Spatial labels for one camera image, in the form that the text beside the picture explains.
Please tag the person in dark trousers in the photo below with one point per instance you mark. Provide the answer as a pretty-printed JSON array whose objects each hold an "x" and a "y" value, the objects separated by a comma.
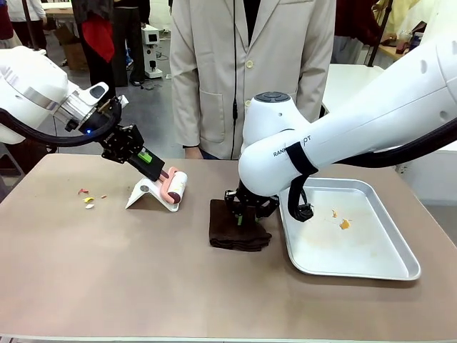
[{"x": 132, "y": 43}]

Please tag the yellow crumb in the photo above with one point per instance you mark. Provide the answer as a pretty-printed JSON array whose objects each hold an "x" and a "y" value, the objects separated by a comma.
[{"x": 88, "y": 199}]

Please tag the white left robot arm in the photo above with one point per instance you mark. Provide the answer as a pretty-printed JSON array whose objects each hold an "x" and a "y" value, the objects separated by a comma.
[{"x": 32, "y": 85}]

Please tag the person in maroon top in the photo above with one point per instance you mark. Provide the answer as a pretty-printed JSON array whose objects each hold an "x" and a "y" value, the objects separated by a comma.
[{"x": 353, "y": 21}]

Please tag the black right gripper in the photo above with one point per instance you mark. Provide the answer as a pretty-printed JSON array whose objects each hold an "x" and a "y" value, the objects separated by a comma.
[{"x": 255, "y": 201}]

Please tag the dark maroon chair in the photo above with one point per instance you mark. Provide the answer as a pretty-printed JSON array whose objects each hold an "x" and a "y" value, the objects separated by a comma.
[{"x": 28, "y": 157}]

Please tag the person in black and red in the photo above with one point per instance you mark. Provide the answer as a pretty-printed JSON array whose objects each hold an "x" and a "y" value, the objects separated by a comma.
[{"x": 96, "y": 39}]

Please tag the red crumb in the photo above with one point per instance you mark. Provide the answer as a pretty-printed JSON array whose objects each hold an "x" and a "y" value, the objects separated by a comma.
[{"x": 83, "y": 191}]

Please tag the orange food scrap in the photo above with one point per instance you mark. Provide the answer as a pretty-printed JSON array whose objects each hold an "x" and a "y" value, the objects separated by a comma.
[{"x": 345, "y": 224}]

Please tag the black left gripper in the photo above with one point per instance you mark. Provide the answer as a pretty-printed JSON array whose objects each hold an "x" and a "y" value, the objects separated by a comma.
[{"x": 121, "y": 143}]

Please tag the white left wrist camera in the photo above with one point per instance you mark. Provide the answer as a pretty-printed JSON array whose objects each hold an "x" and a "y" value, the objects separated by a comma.
[{"x": 93, "y": 92}]

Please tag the white background machine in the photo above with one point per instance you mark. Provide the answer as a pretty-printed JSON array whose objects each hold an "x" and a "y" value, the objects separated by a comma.
[{"x": 153, "y": 53}]

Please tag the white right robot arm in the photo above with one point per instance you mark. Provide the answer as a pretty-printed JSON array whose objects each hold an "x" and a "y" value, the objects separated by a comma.
[{"x": 357, "y": 118}]

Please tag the white lint roller stand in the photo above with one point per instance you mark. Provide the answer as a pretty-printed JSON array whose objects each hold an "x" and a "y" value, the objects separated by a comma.
[{"x": 139, "y": 194}]

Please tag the black metal pole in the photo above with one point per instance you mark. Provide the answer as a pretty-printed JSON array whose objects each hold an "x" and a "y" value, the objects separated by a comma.
[{"x": 379, "y": 32}]

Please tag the dark brown cloth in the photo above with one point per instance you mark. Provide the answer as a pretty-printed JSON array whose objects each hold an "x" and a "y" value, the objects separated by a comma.
[{"x": 232, "y": 232}]

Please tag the person right hand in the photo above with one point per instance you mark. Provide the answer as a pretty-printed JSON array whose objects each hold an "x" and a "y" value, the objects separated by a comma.
[{"x": 194, "y": 152}]

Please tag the silver metal tray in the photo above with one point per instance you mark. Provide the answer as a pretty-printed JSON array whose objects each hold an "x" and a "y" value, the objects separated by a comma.
[{"x": 357, "y": 250}]

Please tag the person in beige coat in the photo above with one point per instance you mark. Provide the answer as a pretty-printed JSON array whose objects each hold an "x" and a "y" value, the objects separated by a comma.
[{"x": 210, "y": 71}]

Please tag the cardboard box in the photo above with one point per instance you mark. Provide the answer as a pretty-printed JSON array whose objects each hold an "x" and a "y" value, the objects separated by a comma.
[{"x": 75, "y": 53}]

